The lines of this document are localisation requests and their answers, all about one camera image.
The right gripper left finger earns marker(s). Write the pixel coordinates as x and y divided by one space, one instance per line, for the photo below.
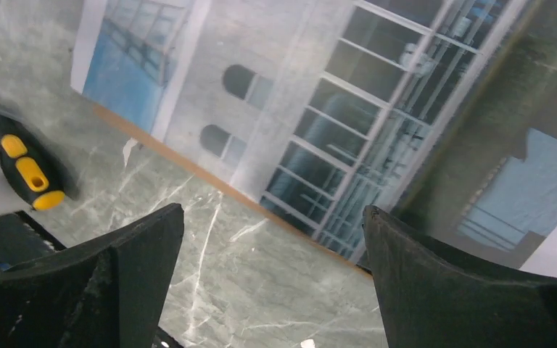
108 291

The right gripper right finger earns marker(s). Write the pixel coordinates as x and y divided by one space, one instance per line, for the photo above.
432 294

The black yellow screwdriver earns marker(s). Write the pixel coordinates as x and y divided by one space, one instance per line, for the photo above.
30 166

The building photo print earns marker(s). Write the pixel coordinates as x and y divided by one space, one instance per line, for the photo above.
438 111

